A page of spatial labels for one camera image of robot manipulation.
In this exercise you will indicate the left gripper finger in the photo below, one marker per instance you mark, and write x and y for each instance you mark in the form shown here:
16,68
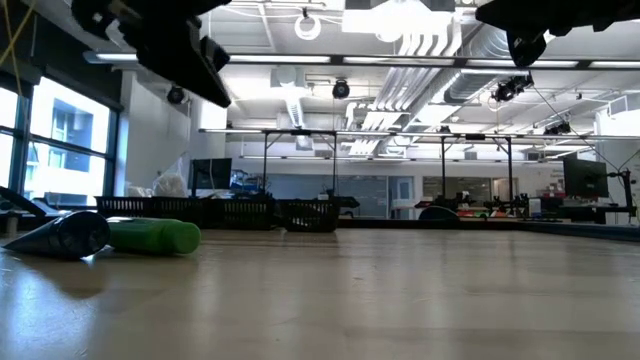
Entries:
195,75

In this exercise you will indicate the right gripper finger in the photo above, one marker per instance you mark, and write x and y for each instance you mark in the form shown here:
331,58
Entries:
502,15

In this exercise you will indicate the green travel bottle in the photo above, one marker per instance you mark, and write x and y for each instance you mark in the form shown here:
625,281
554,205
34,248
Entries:
155,236

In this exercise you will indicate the dark blue travel tube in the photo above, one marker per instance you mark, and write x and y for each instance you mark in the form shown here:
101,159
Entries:
70,235

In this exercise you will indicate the long ceiling light bar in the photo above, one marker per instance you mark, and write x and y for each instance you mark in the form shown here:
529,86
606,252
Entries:
280,58

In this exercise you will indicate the black computer monitor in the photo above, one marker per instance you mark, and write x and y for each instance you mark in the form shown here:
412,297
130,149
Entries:
210,174
585,177

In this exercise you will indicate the white plastic bag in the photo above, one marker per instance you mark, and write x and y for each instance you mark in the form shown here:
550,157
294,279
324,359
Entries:
139,191

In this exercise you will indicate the white cup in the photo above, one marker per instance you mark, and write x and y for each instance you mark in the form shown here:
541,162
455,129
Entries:
535,207

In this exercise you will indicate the black curved bar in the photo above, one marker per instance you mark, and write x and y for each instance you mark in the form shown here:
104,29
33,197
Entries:
17,202

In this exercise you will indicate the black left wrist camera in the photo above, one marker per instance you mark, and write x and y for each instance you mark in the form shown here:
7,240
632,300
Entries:
215,52

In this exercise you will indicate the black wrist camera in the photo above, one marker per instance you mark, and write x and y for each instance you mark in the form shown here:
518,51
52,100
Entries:
525,47
215,52

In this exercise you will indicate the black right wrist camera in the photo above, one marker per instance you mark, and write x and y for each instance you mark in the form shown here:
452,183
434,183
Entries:
525,47

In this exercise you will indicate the large glass window wall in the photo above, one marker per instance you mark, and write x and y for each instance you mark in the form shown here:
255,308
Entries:
70,125

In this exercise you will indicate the black overhead rig frame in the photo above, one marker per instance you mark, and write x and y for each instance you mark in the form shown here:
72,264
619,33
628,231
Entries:
334,165
509,165

